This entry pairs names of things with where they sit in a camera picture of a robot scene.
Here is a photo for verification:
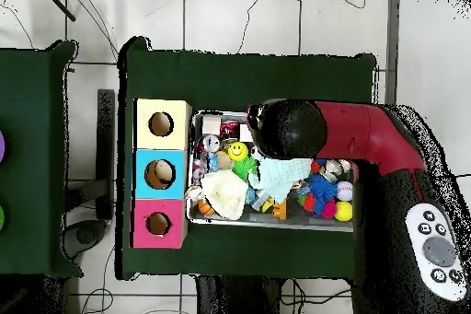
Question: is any metal mesh bin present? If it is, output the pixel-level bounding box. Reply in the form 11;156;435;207
185;109;356;233

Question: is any yellow smiley ball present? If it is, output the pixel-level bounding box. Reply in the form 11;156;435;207
227;141;249;163

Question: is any green spiky ball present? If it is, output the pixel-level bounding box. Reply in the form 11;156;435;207
231;156;258;183

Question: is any plain wooden cube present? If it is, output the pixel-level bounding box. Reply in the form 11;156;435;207
239;123;254;143
201;115;223;135

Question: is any cream yellow cloth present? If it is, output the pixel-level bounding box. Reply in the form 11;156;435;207
200;169;249;221

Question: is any mint green cloth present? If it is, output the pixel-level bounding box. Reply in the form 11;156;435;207
247;157;313;204

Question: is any dark green table cloth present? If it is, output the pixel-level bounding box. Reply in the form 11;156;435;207
115;36;378;281

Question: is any blue puffer ball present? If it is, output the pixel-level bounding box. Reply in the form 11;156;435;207
306;172;339;215

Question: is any white baseball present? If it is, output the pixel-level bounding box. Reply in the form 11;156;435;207
335;180;354;202

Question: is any black upright panel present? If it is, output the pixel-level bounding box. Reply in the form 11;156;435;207
96;88;116;219

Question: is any grey floor stand base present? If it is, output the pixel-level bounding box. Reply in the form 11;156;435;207
60;218;109;261

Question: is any green cloth side table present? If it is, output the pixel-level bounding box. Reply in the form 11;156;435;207
0;40;84;278

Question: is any dark slanted rod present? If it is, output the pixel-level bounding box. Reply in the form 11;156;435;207
37;0;77;24

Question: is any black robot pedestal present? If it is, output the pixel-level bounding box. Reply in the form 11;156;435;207
194;274;284;314

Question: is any thin black floor cable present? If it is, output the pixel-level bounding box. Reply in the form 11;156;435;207
236;0;269;54

